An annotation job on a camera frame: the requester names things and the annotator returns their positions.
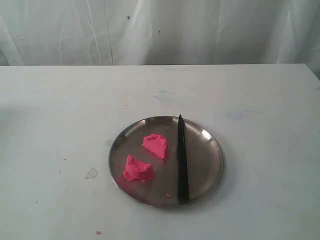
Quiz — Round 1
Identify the pink clay cut piece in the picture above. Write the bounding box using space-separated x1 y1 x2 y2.
142 134 168 161

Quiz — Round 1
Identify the pink clay lump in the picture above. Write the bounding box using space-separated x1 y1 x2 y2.
122 155 155 182

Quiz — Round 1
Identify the black knife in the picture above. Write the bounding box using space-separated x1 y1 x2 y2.
176 115 190 205

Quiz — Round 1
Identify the round stainless steel plate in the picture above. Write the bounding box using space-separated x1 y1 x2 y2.
108 116 224 208

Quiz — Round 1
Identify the clear tape scrap near plate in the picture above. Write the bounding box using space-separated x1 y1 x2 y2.
84 167 98 180

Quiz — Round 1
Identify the white backdrop curtain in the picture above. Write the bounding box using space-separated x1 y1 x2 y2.
0 0 320 68

